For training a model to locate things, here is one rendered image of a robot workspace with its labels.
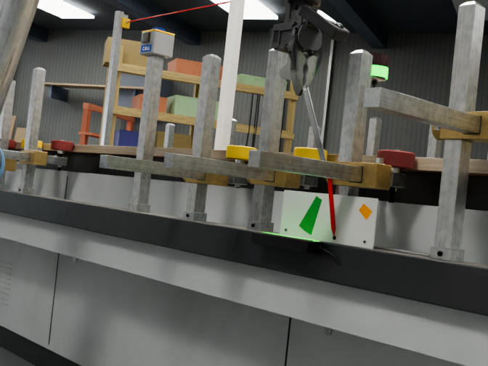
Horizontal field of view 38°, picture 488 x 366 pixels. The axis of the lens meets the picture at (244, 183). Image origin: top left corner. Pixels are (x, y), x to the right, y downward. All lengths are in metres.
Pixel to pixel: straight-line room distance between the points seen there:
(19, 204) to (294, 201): 1.34
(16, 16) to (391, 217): 1.01
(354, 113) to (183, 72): 6.08
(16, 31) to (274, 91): 0.64
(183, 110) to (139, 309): 5.17
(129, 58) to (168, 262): 5.57
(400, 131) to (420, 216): 8.92
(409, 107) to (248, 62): 10.29
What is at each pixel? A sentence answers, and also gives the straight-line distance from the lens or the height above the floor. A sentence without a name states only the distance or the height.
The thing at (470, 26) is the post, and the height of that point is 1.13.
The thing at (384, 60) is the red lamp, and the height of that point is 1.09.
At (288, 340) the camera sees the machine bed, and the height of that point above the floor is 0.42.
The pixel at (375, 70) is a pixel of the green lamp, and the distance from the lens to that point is 1.55.
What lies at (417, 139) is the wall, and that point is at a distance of 10.50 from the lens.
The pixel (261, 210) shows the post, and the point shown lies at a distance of 1.66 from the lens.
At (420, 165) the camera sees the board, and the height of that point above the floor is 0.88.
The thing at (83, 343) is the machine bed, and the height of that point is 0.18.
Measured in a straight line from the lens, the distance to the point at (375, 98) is 1.10.
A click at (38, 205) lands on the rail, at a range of 2.54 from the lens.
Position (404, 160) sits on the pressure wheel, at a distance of 1.54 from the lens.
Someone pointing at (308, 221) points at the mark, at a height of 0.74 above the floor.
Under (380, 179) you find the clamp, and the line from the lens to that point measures 1.45.
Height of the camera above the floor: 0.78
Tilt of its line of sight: 1 degrees up
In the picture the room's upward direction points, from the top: 6 degrees clockwise
